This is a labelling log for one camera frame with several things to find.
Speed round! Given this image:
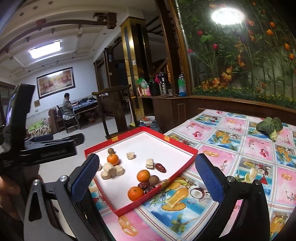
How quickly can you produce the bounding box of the brown kiwi fruit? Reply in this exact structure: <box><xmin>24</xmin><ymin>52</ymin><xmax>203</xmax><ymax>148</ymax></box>
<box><xmin>149</xmin><ymin>175</ymin><xmax>159</xmax><ymax>185</ymax></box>

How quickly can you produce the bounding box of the steel thermos flask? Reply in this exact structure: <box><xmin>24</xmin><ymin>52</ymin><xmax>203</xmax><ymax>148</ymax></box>
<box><xmin>159</xmin><ymin>72</ymin><xmax>168</xmax><ymax>95</ymax></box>

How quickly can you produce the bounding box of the red shallow box tray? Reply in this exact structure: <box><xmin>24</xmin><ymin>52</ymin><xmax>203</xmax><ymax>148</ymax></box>
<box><xmin>84</xmin><ymin>126</ymin><xmax>198</xmax><ymax>216</ymax></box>

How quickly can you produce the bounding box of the red jujube upper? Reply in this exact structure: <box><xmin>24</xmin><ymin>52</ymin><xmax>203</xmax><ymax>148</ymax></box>
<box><xmin>155</xmin><ymin>163</ymin><xmax>166</xmax><ymax>173</ymax></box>

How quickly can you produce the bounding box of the red jujube lower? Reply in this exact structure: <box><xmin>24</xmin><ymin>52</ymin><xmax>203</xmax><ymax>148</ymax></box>
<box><xmin>144</xmin><ymin>185</ymin><xmax>156</xmax><ymax>194</ymax></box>

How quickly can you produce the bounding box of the large orange tangerine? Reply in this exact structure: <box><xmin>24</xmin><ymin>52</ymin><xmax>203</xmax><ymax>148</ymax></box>
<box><xmin>137</xmin><ymin>170</ymin><xmax>150</xmax><ymax>182</ymax></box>

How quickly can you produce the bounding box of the patterned sofa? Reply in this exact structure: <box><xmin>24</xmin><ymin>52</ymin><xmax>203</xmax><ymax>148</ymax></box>
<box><xmin>27</xmin><ymin>119</ymin><xmax>52</xmax><ymax>138</ymax></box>

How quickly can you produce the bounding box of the small orange tangerine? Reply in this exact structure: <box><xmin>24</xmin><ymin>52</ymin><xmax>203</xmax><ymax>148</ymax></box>
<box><xmin>107</xmin><ymin>153</ymin><xmax>120</xmax><ymax>166</ymax></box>

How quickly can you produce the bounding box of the framed landscape painting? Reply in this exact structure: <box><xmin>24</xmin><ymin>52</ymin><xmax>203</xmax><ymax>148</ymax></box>
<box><xmin>37</xmin><ymin>67</ymin><xmax>75</xmax><ymax>98</ymax></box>

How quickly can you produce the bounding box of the seated person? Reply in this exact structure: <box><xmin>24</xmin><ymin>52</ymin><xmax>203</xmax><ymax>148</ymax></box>
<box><xmin>62</xmin><ymin>93</ymin><xmax>74</xmax><ymax>121</ymax></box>

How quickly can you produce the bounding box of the white chunk centre left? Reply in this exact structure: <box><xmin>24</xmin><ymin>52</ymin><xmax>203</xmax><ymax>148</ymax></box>
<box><xmin>126</xmin><ymin>152</ymin><xmax>135</xmax><ymax>160</ymax></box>

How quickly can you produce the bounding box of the green leafy vegetable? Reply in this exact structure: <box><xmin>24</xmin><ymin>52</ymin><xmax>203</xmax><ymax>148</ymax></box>
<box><xmin>256</xmin><ymin>117</ymin><xmax>283</xmax><ymax>142</ymax></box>

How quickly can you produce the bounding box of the dark dining table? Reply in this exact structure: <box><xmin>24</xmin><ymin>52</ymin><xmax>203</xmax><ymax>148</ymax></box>
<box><xmin>73</xmin><ymin>97</ymin><xmax>98</xmax><ymax>129</ymax></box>

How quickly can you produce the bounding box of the dark red jujube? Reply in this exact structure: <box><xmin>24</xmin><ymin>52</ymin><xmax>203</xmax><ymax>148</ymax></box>
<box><xmin>137</xmin><ymin>181</ymin><xmax>150</xmax><ymax>191</ymax></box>

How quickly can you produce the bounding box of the brown longan fruit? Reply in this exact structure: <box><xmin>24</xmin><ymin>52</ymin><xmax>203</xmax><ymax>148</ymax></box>
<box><xmin>107</xmin><ymin>148</ymin><xmax>114</xmax><ymax>154</ymax></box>

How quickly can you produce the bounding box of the flower mural panel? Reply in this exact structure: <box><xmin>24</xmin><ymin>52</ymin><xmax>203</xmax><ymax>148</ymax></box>
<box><xmin>176</xmin><ymin>1</ymin><xmax>295</xmax><ymax>109</ymax></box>

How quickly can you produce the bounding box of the floral plastic tablecloth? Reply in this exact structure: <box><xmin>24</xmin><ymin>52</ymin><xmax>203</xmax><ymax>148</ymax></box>
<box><xmin>87</xmin><ymin>108</ymin><xmax>296</xmax><ymax>241</ymax></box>

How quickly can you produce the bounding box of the dark wooden chair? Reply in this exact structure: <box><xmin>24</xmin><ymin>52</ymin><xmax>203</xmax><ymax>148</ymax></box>
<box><xmin>92</xmin><ymin>84</ymin><xmax>139</xmax><ymax>140</ymax></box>

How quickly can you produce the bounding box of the ceiling light panel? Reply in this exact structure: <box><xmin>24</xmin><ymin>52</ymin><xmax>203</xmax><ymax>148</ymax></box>
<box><xmin>29</xmin><ymin>41</ymin><xmax>61</xmax><ymax>59</ymax></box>

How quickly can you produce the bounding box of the orange tangerine near edge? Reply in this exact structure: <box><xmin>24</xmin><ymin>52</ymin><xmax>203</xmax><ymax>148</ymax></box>
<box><xmin>127</xmin><ymin>186</ymin><xmax>144</xmax><ymax>201</ymax></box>

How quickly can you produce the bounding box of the clear plastic water bottle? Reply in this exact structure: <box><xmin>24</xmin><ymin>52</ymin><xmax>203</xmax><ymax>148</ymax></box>
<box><xmin>178</xmin><ymin>73</ymin><xmax>187</xmax><ymax>97</ymax></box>

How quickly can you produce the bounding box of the green snack bag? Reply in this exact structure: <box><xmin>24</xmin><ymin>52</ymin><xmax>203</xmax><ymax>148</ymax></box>
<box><xmin>137</xmin><ymin>77</ymin><xmax>148</xmax><ymax>89</ymax></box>

